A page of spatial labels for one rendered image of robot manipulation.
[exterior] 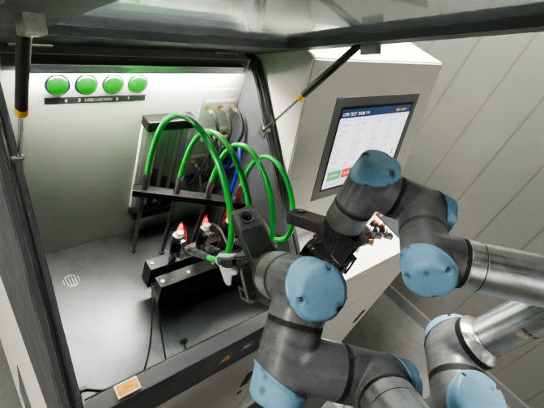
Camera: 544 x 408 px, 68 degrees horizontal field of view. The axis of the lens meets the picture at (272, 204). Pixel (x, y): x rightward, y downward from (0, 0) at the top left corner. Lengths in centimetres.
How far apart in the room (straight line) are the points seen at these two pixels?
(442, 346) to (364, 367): 46
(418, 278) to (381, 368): 14
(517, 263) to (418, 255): 14
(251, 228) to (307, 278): 21
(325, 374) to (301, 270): 13
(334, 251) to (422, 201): 19
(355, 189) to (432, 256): 18
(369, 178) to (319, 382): 32
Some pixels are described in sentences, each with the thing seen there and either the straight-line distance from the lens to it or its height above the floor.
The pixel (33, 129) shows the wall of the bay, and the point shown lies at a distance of 106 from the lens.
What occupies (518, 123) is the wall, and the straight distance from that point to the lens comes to 232.
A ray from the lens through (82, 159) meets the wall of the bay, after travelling 115.
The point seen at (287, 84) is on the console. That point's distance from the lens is 116.
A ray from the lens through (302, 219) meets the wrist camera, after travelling 81.
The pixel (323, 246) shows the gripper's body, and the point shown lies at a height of 136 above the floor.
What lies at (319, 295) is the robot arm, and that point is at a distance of 50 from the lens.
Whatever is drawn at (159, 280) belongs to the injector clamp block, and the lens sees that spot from 112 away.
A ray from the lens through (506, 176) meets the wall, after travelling 238.
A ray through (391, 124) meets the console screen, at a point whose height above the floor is 134.
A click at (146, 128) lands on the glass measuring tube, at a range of 112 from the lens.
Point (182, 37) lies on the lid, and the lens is 89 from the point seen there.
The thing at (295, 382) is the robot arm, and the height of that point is 143.
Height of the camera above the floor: 187
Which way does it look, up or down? 38 degrees down
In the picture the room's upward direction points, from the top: 24 degrees clockwise
